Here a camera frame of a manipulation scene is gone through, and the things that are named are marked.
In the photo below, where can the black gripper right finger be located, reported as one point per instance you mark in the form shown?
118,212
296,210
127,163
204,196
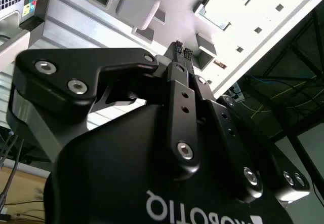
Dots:
227,143

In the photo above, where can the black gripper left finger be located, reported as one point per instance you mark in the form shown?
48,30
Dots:
119,56

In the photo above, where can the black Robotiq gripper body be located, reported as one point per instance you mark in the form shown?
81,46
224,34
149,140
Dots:
114,173

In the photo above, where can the silver square CPU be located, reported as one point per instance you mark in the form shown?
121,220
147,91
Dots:
225,4

